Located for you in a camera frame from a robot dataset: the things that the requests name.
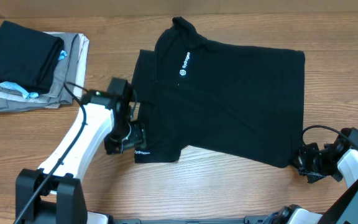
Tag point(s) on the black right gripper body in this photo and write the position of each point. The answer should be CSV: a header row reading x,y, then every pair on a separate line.
x,y
316,165

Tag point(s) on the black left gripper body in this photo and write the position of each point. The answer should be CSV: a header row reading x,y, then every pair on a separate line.
x,y
126,135

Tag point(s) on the black polo shirt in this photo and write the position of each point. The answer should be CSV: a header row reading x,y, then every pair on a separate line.
x,y
241,100

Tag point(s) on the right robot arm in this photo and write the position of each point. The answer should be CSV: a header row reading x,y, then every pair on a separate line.
x,y
344,210

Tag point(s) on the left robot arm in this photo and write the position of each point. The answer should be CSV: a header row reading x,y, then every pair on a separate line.
x,y
53,192

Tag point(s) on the white folded garment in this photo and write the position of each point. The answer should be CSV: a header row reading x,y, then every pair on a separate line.
x,y
79,45

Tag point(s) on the light blue cloth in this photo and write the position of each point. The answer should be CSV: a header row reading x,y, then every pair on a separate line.
x,y
17,88

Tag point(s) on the grey folded garment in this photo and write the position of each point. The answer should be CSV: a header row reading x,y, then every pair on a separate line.
x,y
15,106

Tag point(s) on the black folded garment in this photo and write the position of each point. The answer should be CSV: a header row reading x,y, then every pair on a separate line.
x,y
28,57

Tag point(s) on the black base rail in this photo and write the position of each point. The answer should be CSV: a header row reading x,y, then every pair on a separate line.
x,y
253,219

